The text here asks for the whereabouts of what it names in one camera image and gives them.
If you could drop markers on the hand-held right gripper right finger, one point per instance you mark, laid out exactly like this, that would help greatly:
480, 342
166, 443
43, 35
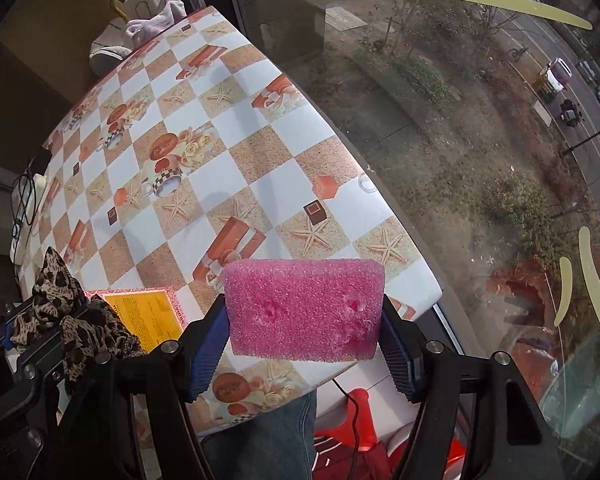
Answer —
397, 355

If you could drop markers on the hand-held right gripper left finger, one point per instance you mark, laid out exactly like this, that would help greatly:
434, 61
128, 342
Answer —
205, 355

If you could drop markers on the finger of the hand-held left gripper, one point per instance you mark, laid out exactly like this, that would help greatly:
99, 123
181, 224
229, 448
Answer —
6, 332
35, 366

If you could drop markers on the leopard print scrunchie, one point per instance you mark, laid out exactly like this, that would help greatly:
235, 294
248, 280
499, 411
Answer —
60, 310

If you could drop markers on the pink foam sponge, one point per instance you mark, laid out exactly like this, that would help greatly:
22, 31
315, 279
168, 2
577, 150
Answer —
300, 310

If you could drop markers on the yellow pink card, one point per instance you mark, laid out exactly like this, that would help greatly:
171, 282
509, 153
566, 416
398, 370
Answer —
140, 315

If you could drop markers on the red plastic stool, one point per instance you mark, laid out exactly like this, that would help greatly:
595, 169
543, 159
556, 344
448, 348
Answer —
340, 440

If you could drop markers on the person's leg blue jeans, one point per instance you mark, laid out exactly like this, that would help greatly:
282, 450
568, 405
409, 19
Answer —
265, 440

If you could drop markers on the white power strip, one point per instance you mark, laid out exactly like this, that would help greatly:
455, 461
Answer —
32, 200

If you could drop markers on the black power adapter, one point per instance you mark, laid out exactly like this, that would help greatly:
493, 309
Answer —
42, 157

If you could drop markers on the checkered printed tablecloth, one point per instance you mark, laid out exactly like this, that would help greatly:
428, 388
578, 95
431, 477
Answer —
230, 160

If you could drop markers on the grey slipper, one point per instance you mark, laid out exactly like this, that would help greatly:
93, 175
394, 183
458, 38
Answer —
107, 55

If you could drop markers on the black car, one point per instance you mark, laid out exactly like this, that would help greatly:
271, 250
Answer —
571, 112

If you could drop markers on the white car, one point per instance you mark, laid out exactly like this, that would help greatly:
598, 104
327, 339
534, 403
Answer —
560, 70

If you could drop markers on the white fluffy cloth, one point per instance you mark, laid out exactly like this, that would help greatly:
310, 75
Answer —
155, 17

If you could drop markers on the yellow hook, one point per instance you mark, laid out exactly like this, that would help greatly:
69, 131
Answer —
116, 2

